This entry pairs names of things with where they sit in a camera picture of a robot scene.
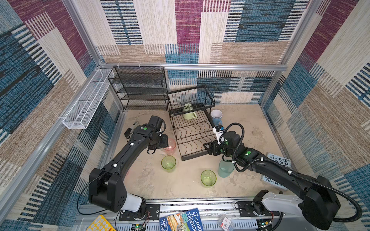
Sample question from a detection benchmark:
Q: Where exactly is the clear pink plastic cup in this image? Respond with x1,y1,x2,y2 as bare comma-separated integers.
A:
164,138,177,155

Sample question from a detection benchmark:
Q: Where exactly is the clear green plastic cup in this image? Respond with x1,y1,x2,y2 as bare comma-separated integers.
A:
161,156,176,173
200,169,217,187

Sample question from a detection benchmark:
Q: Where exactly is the light green ceramic mug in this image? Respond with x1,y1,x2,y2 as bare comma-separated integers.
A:
183,104,198,120

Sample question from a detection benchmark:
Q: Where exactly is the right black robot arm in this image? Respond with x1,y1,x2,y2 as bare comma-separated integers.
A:
203,122,363,230

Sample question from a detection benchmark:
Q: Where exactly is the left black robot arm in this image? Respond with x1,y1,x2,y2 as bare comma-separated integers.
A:
77,116,169,218

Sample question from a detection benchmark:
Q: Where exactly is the black two-tier dish rack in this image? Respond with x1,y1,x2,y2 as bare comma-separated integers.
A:
167,85,216,161

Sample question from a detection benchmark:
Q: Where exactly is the translucent teal plastic cup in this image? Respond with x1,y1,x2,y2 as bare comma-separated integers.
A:
218,160,235,178

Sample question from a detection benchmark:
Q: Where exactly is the blue speckled ceramic mug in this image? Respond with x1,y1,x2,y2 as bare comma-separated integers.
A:
211,109,223,127

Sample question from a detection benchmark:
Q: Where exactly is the black silver stapler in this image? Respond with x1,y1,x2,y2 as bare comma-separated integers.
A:
124,121,139,140

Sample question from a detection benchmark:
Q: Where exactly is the black mesh shelf unit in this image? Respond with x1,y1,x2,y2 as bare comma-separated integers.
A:
108,66,168,111

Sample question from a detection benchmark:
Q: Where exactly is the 143-storey treehouse book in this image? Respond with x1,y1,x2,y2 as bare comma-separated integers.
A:
261,152,292,191

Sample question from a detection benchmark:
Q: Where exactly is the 91-storey treehouse book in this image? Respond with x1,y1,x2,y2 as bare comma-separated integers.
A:
160,208,203,231

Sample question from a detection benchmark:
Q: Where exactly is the small clear plastic packet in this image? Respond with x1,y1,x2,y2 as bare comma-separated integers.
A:
217,215,235,231

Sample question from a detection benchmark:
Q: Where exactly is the yellow patterned card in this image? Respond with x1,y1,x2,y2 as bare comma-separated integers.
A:
86,215,116,231

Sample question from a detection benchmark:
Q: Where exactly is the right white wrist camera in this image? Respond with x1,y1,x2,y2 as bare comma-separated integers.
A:
213,125,225,145

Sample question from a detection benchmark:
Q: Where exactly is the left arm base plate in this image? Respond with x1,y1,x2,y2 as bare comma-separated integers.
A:
119,204,161,221

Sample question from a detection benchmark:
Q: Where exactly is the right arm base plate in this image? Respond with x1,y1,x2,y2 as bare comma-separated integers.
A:
234,201,280,218

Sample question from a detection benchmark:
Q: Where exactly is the white wire wall basket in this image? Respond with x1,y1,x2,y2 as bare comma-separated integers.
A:
63,69,111,130

